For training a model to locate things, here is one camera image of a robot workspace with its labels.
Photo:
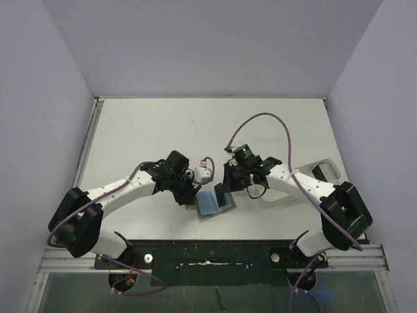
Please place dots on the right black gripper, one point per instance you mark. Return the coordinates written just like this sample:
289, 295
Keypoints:
232, 179

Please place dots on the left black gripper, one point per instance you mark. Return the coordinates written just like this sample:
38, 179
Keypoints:
188, 197

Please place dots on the grey card holder wallet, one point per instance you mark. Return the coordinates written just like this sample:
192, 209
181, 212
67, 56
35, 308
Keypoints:
206, 206

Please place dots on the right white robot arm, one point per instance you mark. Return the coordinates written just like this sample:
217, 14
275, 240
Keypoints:
344, 215

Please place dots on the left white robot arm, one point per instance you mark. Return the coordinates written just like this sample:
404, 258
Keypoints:
77, 222

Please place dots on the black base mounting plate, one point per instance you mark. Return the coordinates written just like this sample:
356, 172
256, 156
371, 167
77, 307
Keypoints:
216, 262

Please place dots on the white plastic tray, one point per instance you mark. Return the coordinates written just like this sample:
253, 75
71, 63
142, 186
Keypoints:
281, 179

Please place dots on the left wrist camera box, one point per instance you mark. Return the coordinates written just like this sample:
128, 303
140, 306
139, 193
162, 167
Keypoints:
202, 175

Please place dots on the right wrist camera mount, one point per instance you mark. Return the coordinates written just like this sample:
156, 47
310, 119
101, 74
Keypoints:
229, 150

